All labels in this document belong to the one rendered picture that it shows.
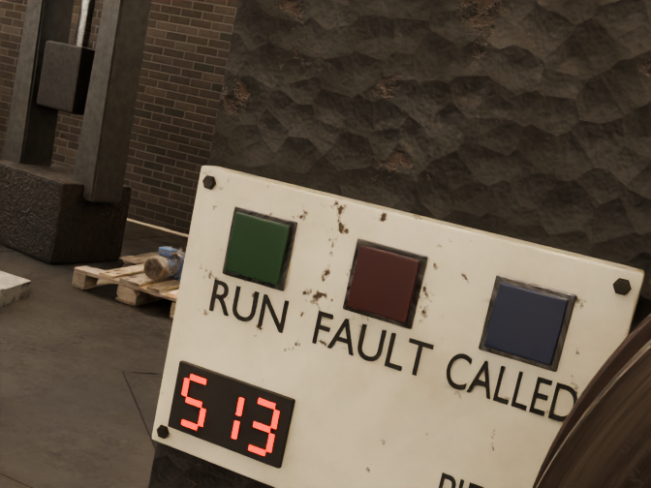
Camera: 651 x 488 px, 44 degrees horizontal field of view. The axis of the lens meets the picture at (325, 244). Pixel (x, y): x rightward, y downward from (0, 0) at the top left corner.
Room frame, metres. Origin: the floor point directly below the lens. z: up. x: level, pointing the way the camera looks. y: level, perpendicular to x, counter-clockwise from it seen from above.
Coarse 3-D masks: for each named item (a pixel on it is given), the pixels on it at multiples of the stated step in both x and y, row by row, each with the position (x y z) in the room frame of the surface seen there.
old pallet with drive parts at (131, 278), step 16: (128, 256) 5.28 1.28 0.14; (144, 256) 5.39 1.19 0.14; (80, 272) 4.72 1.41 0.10; (96, 272) 4.73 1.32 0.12; (112, 272) 4.73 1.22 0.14; (128, 272) 4.81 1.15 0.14; (80, 288) 4.71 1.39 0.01; (128, 288) 4.62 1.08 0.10; (144, 288) 4.60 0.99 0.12; (160, 288) 4.59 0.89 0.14; (176, 288) 4.73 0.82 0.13
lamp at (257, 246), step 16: (240, 224) 0.47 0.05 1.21; (256, 224) 0.47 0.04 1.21; (272, 224) 0.46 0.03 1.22; (240, 240) 0.47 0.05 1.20; (256, 240) 0.47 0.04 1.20; (272, 240) 0.46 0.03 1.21; (288, 240) 0.46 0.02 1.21; (240, 256) 0.47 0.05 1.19; (256, 256) 0.47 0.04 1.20; (272, 256) 0.46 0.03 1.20; (240, 272) 0.47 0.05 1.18; (256, 272) 0.47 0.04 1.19; (272, 272) 0.46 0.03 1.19
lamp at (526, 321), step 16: (512, 288) 0.41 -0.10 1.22; (496, 304) 0.42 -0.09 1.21; (512, 304) 0.41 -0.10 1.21; (528, 304) 0.41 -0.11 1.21; (544, 304) 0.41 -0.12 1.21; (560, 304) 0.41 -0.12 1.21; (496, 320) 0.42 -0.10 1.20; (512, 320) 0.41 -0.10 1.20; (528, 320) 0.41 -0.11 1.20; (544, 320) 0.41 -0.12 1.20; (560, 320) 0.41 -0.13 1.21; (496, 336) 0.42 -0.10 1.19; (512, 336) 0.41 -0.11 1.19; (528, 336) 0.41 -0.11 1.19; (544, 336) 0.41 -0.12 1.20; (512, 352) 0.41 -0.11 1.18; (528, 352) 0.41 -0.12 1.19; (544, 352) 0.41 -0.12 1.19
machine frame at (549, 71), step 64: (256, 0) 0.51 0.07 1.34; (320, 0) 0.49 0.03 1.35; (384, 0) 0.48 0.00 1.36; (448, 0) 0.46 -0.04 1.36; (512, 0) 0.45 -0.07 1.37; (576, 0) 0.44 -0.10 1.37; (640, 0) 0.43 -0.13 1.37; (256, 64) 0.50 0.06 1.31; (320, 64) 0.49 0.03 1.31; (384, 64) 0.47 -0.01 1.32; (448, 64) 0.46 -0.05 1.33; (512, 64) 0.45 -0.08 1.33; (576, 64) 0.44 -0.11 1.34; (640, 64) 0.43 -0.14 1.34; (256, 128) 0.50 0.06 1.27; (320, 128) 0.49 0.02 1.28; (384, 128) 0.47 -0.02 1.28; (448, 128) 0.46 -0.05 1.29; (512, 128) 0.45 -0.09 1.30; (576, 128) 0.44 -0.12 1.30; (640, 128) 0.42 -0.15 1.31; (384, 192) 0.47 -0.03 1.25; (448, 192) 0.46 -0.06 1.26; (512, 192) 0.44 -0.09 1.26; (576, 192) 0.43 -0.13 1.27; (640, 192) 0.42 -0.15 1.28; (640, 256) 0.42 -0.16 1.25; (640, 320) 0.42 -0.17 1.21
